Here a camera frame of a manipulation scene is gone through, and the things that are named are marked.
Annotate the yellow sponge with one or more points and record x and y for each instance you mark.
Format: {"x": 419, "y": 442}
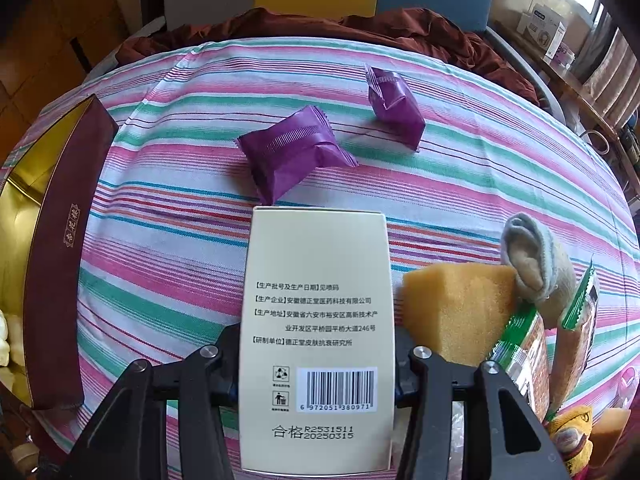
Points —
{"x": 455, "y": 310}

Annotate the yellow snack packet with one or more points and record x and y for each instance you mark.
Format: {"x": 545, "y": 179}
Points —
{"x": 570, "y": 432}

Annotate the cream cardboard box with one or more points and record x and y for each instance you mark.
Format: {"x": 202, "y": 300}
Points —
{"x": 315, "y": 270}

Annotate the wooden wardrobe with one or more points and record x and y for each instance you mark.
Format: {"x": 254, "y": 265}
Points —
{"x": 50, "y": 20}

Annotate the patterned curtain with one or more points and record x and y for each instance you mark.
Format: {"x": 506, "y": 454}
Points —
{"x": 612, "y": 70}

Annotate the pale snack packet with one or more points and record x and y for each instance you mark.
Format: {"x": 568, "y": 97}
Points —
{"x": 9, "y": 340}

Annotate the yellow foam block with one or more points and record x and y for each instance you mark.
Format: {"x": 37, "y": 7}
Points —
{"x": 610, "y": 427}

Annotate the purple snack packet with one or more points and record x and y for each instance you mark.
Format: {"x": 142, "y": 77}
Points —
{"x": 295, "y": 150}
{"x": 395, "y": 107}

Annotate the orange snack packet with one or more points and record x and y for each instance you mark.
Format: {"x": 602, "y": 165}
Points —
{"x": 532, "y": 260}

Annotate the gold gift box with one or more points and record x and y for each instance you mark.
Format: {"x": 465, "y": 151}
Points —
{"x": 60, "y": 240}

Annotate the white cardboard box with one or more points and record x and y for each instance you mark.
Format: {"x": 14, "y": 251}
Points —
{"x": 542, "y": 27}

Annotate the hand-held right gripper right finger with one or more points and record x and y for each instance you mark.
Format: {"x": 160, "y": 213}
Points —
{"x": 425, "y": 380}

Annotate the maroon blanket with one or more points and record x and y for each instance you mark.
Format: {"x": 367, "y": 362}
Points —
{"x": 300, "y": 25}

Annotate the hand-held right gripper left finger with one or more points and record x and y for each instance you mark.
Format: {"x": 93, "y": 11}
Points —
{"x": 200, "y": 377}

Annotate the wooden desk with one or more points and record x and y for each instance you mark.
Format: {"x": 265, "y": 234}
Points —
{"x": 575, "y": 90}

